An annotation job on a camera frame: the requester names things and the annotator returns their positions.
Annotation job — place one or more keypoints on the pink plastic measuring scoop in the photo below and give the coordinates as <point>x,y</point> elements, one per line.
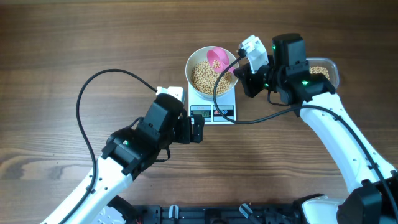
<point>219,58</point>

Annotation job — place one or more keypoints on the soybeans pile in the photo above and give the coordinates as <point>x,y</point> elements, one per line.
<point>318,69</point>

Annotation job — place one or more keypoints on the white digital kitchen scale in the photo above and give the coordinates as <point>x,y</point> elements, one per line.
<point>198,104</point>

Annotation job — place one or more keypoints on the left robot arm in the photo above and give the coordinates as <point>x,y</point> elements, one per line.
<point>127,153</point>

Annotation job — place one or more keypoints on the white bowl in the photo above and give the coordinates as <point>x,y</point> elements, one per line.
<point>195,58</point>

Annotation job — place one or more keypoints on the clear plastic container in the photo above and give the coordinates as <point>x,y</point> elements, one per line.
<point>330,65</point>

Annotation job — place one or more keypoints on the soybeans in white bowl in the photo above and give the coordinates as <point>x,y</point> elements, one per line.
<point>203,78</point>

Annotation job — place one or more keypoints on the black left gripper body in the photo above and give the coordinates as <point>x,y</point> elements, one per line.
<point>184,130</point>

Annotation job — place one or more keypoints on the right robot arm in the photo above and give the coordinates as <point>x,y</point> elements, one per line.
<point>371,181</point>

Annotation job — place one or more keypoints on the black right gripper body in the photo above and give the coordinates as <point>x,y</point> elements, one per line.
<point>255,82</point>

